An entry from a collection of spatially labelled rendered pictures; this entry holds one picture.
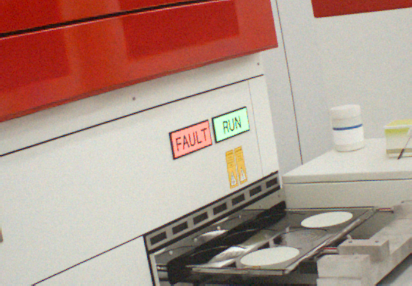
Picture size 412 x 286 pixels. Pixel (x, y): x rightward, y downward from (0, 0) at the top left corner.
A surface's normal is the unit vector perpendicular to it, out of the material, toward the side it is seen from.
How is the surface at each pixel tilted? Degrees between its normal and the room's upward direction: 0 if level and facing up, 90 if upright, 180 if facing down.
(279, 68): 90
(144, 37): 90
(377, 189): 90
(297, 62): 90
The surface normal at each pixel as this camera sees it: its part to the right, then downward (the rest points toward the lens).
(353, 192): -0.55, 0.21
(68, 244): 0.82, -0.05
